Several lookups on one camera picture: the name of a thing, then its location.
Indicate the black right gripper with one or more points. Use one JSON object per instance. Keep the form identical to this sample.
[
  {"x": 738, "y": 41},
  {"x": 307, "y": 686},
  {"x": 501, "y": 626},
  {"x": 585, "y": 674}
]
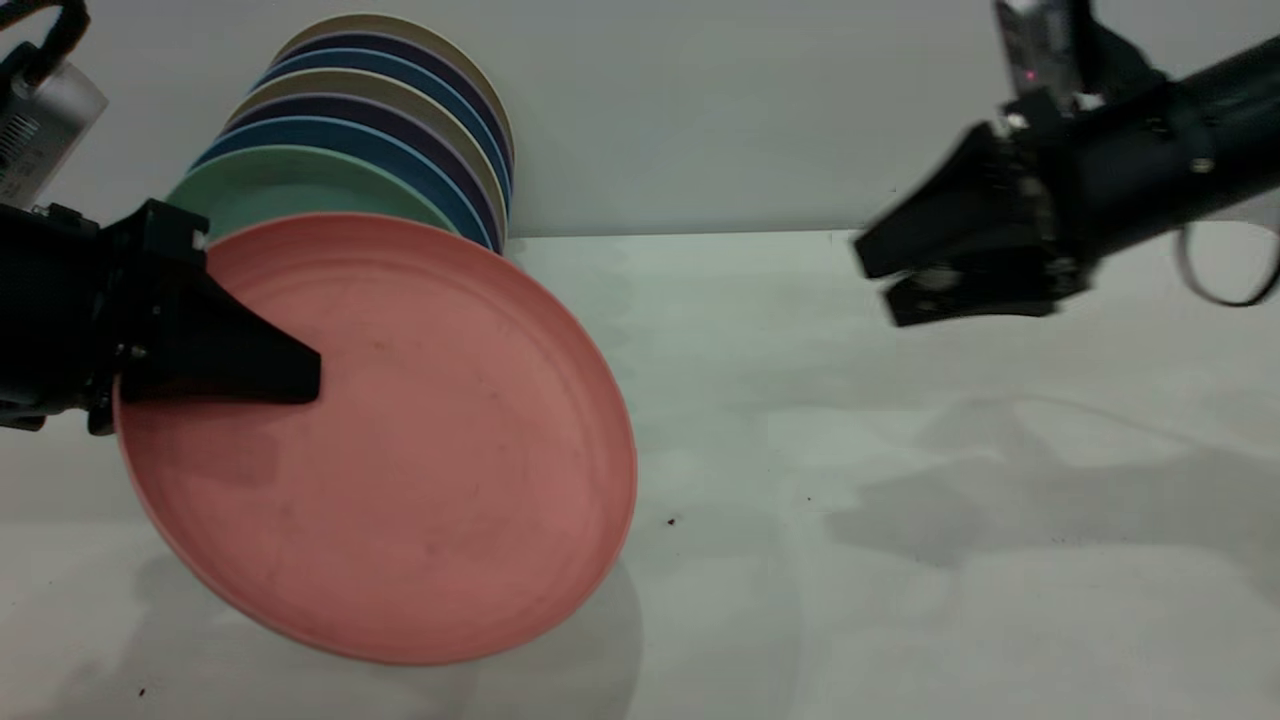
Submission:
[{"x": 1045, "y": 200}]

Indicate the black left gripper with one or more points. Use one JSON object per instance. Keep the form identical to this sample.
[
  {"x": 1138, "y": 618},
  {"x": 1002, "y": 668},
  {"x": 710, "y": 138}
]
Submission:
[{"x": 50, "y": 310}]

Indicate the pink round plate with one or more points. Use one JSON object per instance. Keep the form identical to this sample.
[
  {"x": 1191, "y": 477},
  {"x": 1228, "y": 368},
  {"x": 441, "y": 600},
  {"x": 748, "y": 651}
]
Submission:
[{"x": 400, "y": 480}]

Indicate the green round plate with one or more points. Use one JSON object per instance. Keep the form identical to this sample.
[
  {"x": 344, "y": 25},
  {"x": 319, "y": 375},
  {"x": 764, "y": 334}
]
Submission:
[{"x": 300, "y": 185}]

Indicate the blue round plate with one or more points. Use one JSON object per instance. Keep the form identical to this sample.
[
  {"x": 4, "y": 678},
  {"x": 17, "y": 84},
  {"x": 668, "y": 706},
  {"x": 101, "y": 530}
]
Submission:
[
  {"x": 370, "y": 62},
  {"x": 330, "y": 133}
]

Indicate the dark navy round plate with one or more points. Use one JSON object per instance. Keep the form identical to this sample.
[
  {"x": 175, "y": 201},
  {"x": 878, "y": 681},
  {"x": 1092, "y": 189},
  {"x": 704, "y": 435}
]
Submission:
[
  {"x": 385, "y": 43},
  {"x": 330, "y": 108}
]

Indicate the beige round plate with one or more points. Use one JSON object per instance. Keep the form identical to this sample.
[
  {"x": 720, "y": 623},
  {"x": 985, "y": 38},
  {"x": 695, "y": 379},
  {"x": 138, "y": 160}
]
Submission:
[
  {"x": 340, "y": 85},
  {"x": 385, "y": 22}
]

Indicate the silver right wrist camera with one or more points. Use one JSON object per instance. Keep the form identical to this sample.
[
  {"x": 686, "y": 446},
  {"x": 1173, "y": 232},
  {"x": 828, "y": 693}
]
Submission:
[{"x": 1040, "y": 45}]

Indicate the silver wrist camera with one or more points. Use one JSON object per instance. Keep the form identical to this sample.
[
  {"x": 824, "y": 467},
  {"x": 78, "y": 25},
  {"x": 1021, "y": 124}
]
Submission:
[
  {"x": 1040, "y": 45},
  {"x": 40, "y": 130}
]

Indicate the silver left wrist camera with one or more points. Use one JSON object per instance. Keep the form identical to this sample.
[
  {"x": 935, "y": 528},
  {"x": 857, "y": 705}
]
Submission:
[{"x": 40, "y": 130}]

